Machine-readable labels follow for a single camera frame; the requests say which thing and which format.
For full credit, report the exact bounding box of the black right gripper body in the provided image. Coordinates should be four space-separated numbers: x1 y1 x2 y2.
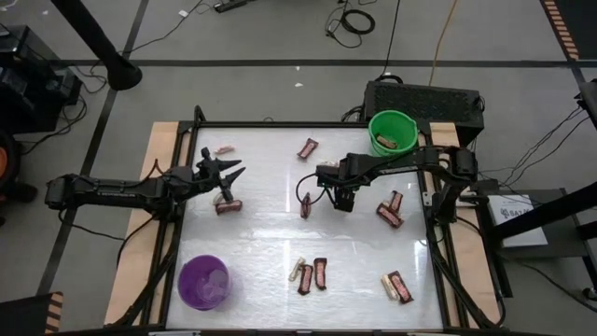
339 154 374 192

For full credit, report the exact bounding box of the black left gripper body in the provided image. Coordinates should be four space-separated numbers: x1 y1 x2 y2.
188 162 220 190

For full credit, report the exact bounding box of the plywood board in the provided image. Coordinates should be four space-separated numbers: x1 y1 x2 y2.
104 121 192 327
428 121 491 328

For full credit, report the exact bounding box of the green plastic bucket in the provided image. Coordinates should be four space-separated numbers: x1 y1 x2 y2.
367 109 420 158

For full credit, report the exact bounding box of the black computer case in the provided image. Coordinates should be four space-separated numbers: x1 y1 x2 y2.
363 80 485 144

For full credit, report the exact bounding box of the purple plastic bucket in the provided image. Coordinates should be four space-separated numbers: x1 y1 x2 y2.
177 254 233 312

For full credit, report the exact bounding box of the black pole with round base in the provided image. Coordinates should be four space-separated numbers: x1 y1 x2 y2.
50 0 144 92

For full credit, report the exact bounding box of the black power strip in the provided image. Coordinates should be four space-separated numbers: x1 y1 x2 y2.
213 0 248 14

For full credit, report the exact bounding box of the white printed sheet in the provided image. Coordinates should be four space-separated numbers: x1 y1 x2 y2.
487 193 549 248

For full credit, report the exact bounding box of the black equipment cart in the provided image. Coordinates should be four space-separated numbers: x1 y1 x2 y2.
0 25 85 136

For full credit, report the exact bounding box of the black side table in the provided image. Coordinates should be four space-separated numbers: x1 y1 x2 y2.
478 179 597 262

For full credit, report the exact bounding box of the black panel with orange stripes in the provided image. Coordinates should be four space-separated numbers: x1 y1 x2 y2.
0 291 64 336
540 0 582 62

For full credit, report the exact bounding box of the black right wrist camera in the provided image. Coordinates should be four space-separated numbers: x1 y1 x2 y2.
316 163 342 189

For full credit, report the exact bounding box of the black right camera cable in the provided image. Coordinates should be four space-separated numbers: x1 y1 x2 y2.
295 172 327 207

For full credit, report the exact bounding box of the black aluminium rig frame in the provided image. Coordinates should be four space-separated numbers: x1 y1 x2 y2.
109 105 507 333

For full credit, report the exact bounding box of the black hanging cable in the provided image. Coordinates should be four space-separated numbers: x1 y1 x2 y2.
382 0 402 78

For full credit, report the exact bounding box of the yellow hanging cable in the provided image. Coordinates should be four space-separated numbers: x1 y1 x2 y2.
428 0 461 88

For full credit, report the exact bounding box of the coiled black cable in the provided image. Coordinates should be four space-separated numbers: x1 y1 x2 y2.
325 2 377 49

